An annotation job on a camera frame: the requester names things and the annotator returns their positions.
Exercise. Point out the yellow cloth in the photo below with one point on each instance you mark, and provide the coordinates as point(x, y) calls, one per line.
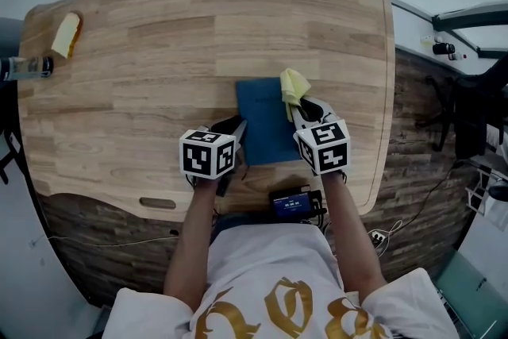
point(291, 85)

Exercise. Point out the green glass board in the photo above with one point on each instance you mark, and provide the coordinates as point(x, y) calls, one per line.
point(476, 297)

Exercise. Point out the white metal shelf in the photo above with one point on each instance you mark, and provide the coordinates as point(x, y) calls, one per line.
point(482, 190)

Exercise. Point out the black timer device with screen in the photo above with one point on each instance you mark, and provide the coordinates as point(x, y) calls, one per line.
point(291, 204)

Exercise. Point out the person's left forearm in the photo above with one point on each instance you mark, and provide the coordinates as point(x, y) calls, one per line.
point(190, 242)

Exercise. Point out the yellow sponge block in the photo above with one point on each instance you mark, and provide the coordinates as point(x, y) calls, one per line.
point(65, 35)

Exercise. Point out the clear water bottle black cap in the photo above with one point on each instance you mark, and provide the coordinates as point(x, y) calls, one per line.
point(28, 68)

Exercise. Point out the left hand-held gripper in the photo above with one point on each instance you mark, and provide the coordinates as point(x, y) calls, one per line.
point(194, 160)

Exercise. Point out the small white bottle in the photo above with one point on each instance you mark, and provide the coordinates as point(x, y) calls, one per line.
point(456, 56)

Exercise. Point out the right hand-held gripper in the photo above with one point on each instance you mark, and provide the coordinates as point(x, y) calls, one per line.
point(327, 155)

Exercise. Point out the person's blue trousers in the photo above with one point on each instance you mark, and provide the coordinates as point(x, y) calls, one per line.
point(238, 220)

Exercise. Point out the black mesh office chair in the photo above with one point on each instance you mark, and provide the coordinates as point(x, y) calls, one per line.
point(472, 111)

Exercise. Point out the person's right forearm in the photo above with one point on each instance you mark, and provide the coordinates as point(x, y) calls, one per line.
point(349, 234)

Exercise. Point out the blue notebook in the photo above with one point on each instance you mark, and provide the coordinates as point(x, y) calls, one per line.
point(266, 123)

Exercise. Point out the black flask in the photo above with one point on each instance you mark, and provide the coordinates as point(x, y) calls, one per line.
point(443, 48)

